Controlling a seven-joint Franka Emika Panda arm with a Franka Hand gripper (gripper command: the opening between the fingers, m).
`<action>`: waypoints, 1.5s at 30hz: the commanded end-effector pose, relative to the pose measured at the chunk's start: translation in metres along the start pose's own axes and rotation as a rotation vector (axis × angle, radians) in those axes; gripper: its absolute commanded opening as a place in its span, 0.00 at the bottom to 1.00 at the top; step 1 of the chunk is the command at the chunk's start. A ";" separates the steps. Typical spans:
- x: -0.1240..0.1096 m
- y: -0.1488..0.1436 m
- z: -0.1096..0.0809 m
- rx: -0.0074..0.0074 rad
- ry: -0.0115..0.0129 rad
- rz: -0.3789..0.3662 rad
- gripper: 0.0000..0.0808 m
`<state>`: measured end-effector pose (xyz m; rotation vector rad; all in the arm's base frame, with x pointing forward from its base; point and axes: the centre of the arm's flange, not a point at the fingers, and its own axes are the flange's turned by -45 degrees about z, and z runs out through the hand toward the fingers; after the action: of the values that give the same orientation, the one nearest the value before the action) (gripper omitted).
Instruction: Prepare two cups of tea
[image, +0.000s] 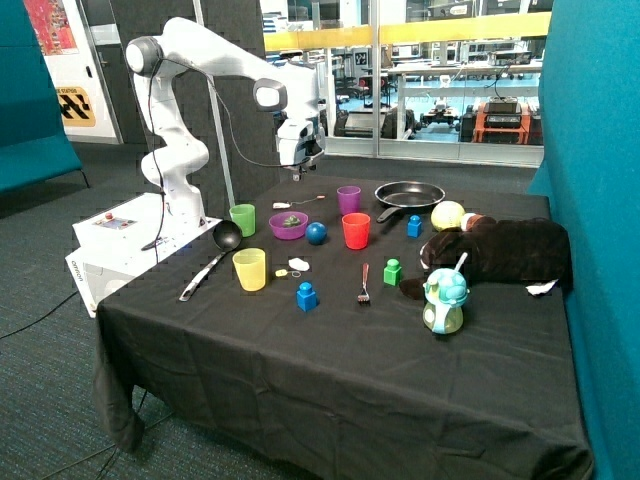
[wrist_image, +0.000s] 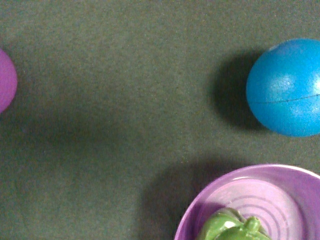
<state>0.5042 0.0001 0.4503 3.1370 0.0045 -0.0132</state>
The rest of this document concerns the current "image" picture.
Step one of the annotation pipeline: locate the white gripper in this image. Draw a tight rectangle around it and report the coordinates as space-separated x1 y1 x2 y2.
276 118 325 182

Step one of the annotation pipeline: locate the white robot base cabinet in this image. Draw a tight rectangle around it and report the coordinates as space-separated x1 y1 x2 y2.
66 193 220 317

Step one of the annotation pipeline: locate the green toy in bowl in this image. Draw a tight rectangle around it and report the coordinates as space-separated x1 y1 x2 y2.
282 215 302 228

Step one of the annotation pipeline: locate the purple plastic cup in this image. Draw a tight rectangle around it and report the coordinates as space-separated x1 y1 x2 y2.
337 185 361 215

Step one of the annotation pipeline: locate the purple plastic bowl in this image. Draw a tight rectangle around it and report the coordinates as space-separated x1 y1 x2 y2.
269 211 309 240

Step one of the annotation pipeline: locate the blue ball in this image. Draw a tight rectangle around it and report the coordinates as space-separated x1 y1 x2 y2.
305 222 327 245

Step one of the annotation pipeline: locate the green plastic cup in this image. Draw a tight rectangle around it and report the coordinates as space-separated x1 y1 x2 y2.
229 204 256 238

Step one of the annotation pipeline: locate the red plastic cup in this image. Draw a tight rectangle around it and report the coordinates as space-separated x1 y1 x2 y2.
342 212 371 250

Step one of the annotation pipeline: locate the black ladle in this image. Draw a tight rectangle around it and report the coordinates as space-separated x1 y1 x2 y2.
178 220 243 302

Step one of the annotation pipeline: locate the yellow plastic cup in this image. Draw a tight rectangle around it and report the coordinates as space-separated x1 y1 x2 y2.
232 248 266 292

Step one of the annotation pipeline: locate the black frying pan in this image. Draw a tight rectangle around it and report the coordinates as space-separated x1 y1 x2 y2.
374 181 445 223

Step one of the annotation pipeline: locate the large blue block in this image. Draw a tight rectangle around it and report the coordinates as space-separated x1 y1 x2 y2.
296 282 318 312

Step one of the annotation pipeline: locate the small blue block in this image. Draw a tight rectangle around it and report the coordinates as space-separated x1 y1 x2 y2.
406 215 423 238

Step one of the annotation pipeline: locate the green toy block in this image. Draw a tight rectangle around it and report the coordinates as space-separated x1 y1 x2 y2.
383 258 402 287

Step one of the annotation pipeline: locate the metal fork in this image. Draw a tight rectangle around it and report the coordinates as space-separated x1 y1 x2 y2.
357 263 370 305

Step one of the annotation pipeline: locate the yellow green ball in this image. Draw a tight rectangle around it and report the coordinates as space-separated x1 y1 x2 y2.
430 201 466 231

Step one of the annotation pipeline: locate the black tablecloth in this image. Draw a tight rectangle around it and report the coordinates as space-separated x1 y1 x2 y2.
93 175 595 479

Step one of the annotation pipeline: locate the turquoise toy bottle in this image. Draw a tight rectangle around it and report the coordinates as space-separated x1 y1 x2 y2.
423 252 469 335

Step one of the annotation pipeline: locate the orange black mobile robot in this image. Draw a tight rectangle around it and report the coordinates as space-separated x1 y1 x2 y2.
459 96 543 146

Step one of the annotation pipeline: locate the yellow black sign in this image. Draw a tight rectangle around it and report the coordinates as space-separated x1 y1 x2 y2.
56 86 96 128

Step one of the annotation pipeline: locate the brown plush toy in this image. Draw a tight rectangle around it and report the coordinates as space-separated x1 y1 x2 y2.
399 215 573 300

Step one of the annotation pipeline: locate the teal sofa left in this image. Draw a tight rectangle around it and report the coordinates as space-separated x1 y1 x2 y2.
0 1 83 193

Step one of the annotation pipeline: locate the red poster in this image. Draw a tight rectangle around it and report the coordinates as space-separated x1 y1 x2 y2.
23 0 79 56

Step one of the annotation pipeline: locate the teal partition right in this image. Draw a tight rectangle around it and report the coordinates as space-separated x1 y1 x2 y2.
530 1 639 479

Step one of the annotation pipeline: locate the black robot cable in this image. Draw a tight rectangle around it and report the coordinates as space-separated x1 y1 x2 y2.
141 58 301 252

